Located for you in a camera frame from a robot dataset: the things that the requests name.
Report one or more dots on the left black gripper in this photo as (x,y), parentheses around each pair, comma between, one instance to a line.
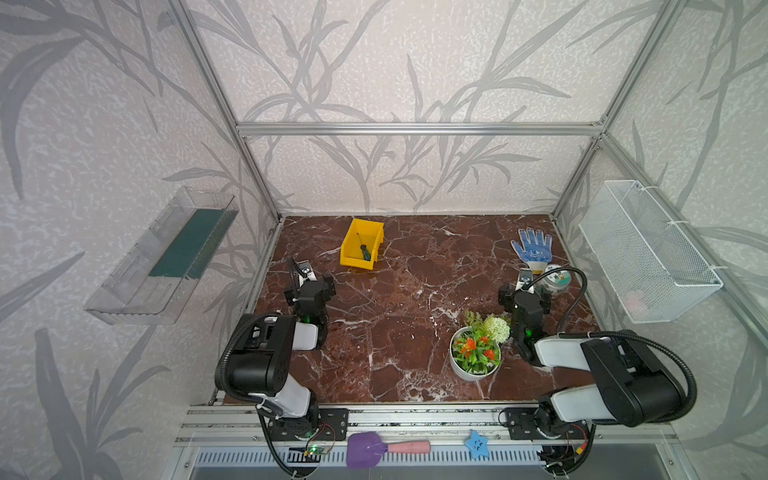
(308,285)

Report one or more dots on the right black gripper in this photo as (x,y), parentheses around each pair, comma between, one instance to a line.
(525,295)

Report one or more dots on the green handled screwdriver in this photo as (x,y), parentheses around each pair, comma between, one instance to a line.
(367,254)

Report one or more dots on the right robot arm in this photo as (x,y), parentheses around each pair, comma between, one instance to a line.
(634,380)

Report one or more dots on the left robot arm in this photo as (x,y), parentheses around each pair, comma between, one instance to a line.
(254,366)

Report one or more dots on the yellow plastic bin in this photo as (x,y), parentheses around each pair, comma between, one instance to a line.
(350,252)

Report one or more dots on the blue dotted work glove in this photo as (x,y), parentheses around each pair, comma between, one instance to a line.
(534,248)

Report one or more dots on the white pot with flowers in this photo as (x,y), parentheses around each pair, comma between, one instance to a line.
(475,350)

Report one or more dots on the blue star toy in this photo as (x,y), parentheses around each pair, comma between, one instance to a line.
(477,446)

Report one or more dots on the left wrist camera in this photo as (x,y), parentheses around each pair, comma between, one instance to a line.
(304,272)

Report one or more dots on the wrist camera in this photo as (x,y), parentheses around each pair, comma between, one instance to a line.
(304,272)
(525,281)

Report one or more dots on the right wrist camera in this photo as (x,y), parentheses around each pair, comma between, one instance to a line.
(525,281)

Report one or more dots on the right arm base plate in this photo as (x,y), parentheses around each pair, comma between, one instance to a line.
(522,423)

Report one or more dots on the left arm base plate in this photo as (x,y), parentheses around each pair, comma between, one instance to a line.
(324,424)

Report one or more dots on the white wire mesh basket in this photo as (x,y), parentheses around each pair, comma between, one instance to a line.
(653,267)

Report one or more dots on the purple spatula pink handle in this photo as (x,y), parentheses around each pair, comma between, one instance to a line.
(365,450)

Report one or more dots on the clear plastic wall tray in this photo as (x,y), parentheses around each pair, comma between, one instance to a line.
(154,281)

